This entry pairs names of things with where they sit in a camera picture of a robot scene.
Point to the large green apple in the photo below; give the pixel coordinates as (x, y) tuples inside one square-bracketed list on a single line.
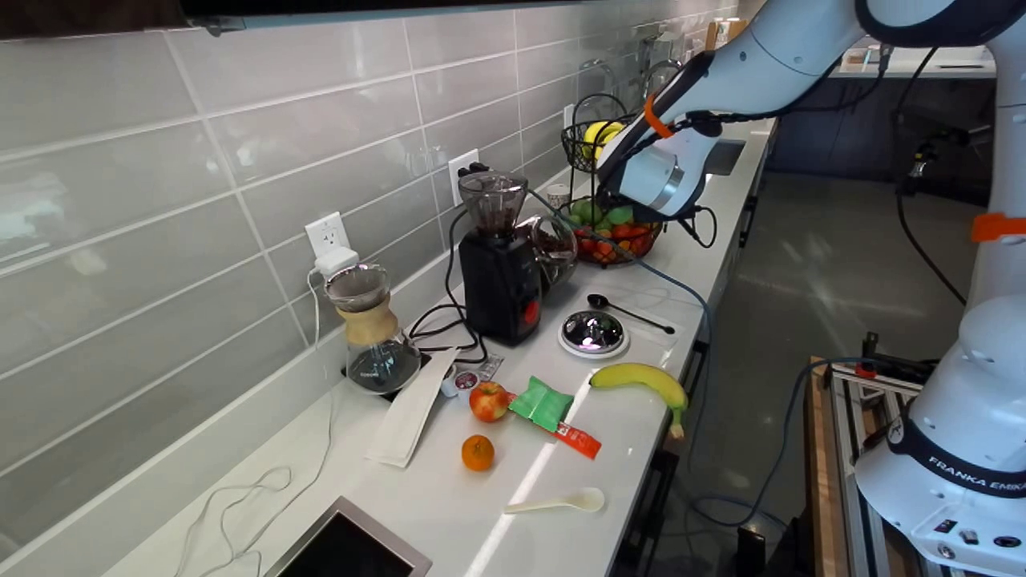
[(624, 216)]

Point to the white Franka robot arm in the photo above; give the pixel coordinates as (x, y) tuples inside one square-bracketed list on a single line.
[(964, 427)]

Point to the red apple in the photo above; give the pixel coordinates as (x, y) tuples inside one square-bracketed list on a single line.
[(641, 239), (605, 249)]

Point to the loose red-yellow apple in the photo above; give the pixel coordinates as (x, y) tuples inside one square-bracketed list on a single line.
[(489, 402)]

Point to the black coffee grinder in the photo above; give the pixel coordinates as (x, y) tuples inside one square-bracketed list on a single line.
[(502, 282)]

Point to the glass jar of coffee beans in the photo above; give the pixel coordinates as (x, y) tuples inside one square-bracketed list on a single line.
[(557, 249)]

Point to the small white sachet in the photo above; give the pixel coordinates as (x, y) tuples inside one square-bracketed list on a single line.
[(465, 375)]

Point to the green packet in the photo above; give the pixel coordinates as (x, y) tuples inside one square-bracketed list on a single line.
[(540, 404)]

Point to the glass pour-over carafe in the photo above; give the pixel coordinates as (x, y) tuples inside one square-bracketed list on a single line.
[(365, 309)]

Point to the single yellow banana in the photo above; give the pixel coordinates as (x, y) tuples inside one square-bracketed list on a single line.
[(642, 378)]

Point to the orange-red packet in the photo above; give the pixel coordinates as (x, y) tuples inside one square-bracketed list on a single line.
[(580, 441)]

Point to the small loose orange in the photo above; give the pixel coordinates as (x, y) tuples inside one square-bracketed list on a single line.
[(478, 452)]

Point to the yellow banana bunch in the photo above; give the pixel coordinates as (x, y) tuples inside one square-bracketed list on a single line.
[(602, 136)]

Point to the white plug adapter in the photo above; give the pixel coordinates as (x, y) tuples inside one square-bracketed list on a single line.
[(337, 259)]

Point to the white plastic spoon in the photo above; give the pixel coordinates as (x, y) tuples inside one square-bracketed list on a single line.
[(562, 501)]

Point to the black square countertop inset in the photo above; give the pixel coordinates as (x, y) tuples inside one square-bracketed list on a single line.
[(341, 545)]

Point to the dark background counter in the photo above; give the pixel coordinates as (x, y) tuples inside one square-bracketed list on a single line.
[(854, 138)]

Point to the robot mounting stand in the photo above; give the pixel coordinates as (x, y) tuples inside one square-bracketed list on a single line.
[(844, 469)]

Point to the long dark upper cabinet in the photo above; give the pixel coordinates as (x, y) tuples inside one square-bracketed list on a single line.
[(106, 13)]

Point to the white wall outlet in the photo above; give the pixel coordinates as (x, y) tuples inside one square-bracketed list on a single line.
[(326, 227), (464, 170)]

